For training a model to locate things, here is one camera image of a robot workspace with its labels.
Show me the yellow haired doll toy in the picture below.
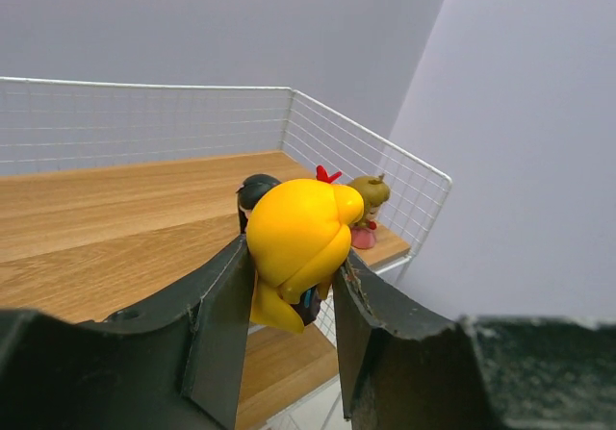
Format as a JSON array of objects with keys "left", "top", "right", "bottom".
[{"left": 244, "top": 178, "right": 364, "bottom": 334}]

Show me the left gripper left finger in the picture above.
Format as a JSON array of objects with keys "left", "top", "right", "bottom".
[{"left": 1, "top": 237, "right": 254, "bottom": 429}]

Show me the blonde pink dress doll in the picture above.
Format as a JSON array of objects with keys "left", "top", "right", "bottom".
[{"left": 348, "top": 173, "right": 391, "bottom": 250}]

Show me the white wire wooden shelf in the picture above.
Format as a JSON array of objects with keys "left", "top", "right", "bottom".
[{"left": 1, "top": 77, "right": 452, "bottom": 429}]

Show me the black haired doll toy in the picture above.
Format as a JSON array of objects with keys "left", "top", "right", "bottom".
[{"left": 236, "top": 173, "right": 281, "bottom": 234}]

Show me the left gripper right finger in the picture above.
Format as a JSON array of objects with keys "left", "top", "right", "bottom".
[{"left": 333, "top": 254, "right": 615, "bottom": 429}]

